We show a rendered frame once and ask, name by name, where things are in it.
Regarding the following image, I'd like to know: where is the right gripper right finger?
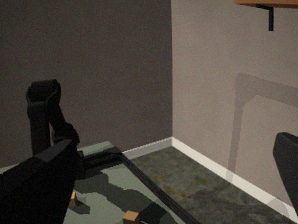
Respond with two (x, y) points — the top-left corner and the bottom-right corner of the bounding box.
(273, 132), (298, 217)

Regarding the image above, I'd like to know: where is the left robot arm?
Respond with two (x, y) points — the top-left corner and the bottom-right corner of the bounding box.
(25, 79), (80, 156)

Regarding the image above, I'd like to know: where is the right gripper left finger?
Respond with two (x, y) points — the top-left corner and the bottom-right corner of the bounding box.
(0, 139), (79, 224)

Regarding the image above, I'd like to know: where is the tan wooden cube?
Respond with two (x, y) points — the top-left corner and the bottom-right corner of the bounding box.
(123, 210), (139, 224)
(68, 192), (77, 207)

